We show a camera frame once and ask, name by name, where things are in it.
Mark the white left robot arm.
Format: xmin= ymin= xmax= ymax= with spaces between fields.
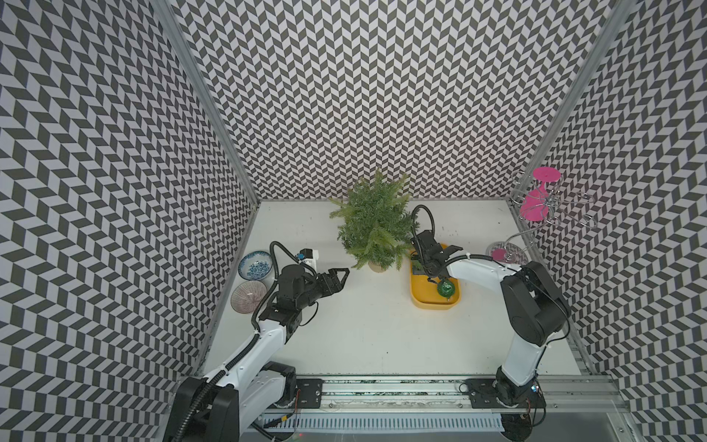
xmin=162 ymin=249 xmax=350 ymax=441

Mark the blue patterned bowl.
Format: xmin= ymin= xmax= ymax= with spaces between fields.
xmin=238 ymin=250 xmax=272 ymax=281

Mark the pink ribbed glass bowl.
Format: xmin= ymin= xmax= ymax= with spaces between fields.
xmin=230 ymin=281 xmax=268 ymax=314

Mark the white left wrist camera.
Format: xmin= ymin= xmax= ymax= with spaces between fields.
xmin=298 ymin=249 xmax=319 ymax=274

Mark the yellow plastic tray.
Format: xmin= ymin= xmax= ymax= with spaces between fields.
xmin=410 ymin=250 xmax=462 ymax=311

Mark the white slotted cable duct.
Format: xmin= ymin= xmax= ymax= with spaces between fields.
xmin=268 ymin=414 xmax=504 ymax=434

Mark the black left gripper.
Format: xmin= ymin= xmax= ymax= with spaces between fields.
xmin=295 ymin=267 xmax=349 ymax=309

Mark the small green christmas tree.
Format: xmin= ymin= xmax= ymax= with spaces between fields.
xmin=330 ymin=171 xmax=416 ymax=272

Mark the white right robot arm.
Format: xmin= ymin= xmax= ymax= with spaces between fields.
xmin=411 ymin=204 xmax=571 ymax=412

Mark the metal base rail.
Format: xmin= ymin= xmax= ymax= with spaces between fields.
xmin=298 ymin=375 xmax=629 ymax=414

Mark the green glitter ball ornament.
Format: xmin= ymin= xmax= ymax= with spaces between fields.
xmin=436 ymin=278 xmax=457 ymax=299

